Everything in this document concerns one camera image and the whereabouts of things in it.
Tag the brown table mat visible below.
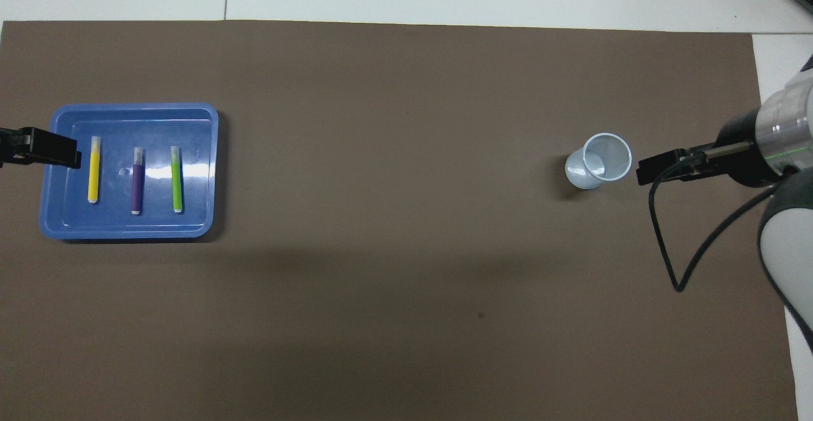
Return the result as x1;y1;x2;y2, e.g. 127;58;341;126
0;20;798;421

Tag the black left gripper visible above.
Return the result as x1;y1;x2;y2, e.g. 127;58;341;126
0;127;83;170

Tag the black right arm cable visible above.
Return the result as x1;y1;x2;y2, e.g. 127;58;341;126
648;144;778;293

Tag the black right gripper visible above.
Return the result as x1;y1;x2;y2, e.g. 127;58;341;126
636;107;783;189

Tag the yellow pen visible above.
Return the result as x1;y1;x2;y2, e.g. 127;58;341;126
87;135;102;205

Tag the purple pen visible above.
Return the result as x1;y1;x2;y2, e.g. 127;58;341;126
130;146;145;216

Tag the blue plastic tray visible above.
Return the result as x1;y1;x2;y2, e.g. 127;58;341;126
39;103;220;242

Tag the clear plastic cup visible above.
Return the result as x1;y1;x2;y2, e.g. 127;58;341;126
565;131;634;190

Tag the green pen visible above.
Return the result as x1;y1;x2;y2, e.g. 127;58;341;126
170;145;185;214

